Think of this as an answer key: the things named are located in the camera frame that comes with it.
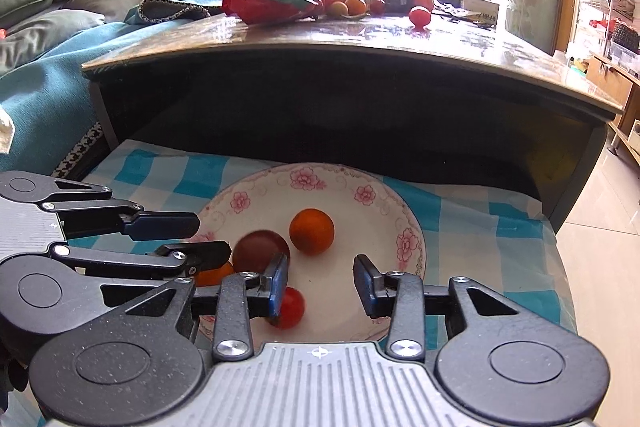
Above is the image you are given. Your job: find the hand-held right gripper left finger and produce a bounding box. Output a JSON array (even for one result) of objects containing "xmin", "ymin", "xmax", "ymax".
[{"xmin": 117, "ymin": 253, "xmax": 291, "ymax": 363}]

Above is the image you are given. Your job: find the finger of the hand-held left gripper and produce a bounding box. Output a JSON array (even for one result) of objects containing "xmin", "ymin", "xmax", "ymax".
[
  {"xmin": 50, "ymin": 241, "xmax": 233, "ymax": 309},
  {"xmin": 42, "ymin": 177, "xmax": 202, "ymax": 243}
]

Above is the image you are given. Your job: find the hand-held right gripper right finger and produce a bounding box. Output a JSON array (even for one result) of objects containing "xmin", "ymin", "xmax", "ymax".
[{"xmin": 353, "ymin": 254, "xmax": 523, "ymax": 362}]

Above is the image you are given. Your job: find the dark red plum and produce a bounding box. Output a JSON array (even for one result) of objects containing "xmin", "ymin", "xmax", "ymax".
[{"xmin": 231, "ymin": 230, "xmax": 291, "ymax": 280}]

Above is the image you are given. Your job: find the white floral bowl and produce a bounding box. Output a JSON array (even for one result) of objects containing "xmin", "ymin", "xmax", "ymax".
[{"xmin": 187, "ymin": 163, "xmax": 427, "ymax": 343}]

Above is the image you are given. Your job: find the blue white checkered cloth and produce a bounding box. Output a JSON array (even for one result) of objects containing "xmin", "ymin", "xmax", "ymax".
[{"xmin": 80, "ymin": 139, "xmax": 578, "ymax": 343}]

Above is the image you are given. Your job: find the teal sofa blanket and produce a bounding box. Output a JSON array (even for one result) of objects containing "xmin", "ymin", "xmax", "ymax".
[{"xmin": 0, "ymin": 0, "xmax": 231, "ymax": 178}]

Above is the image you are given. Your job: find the dark coffee table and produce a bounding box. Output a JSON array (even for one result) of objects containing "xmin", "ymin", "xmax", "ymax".
[{"xmin": 81, "ymin": 9, "xmax": 626, "ymax": 233}]

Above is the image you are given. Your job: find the small white box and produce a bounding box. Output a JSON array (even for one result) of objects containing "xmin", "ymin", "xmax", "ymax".
[{"xmin": 462, "ymin": 0, "xmax": 499, "ymax": 26}]

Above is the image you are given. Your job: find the wooden TV cabinet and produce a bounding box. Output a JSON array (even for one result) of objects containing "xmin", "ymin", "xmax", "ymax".
[{"xmin": 585, "ymin": 52, "xmax": 640, "ymax": 158}]

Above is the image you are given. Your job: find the white shelf rack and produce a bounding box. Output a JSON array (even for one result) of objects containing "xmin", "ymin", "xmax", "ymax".
[{"xmin": 595, "ymin": 0, "xmax": 640, "ymax": 68}]

